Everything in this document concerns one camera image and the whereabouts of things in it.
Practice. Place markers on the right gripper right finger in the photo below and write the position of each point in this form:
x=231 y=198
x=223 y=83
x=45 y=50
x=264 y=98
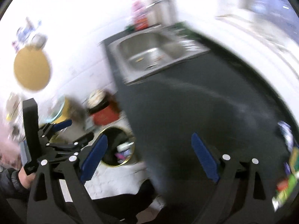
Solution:
x=239 y=195

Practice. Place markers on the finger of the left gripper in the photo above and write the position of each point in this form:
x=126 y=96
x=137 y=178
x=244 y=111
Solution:
x=50 y=129
x=70 y=144

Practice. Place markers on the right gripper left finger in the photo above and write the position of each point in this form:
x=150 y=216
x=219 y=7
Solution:
x=75 y=165

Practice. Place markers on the colourful trash pile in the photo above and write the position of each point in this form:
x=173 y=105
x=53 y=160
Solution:
x=285 y=187

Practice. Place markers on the black round trash bin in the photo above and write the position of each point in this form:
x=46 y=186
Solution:
x=120 y=146

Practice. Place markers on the person's left hand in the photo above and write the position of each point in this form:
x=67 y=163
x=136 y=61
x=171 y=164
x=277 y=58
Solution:
x=26 y=180

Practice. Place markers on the round wooden board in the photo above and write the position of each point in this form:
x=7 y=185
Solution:
x=32 y=69

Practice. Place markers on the red box on floor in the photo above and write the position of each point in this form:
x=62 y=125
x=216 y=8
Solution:
x=105 y=114

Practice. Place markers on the stainless steel sink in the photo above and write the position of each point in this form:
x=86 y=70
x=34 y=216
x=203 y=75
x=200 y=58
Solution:
x=147 y=52

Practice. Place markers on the pink red detergent bottle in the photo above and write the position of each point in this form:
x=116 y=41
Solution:
x=139 y=15

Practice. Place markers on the dark green cloth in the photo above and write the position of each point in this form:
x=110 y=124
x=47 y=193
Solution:
x=184 y=31

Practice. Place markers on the chrome faucet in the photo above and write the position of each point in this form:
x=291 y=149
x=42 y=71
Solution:
x=163 y=12

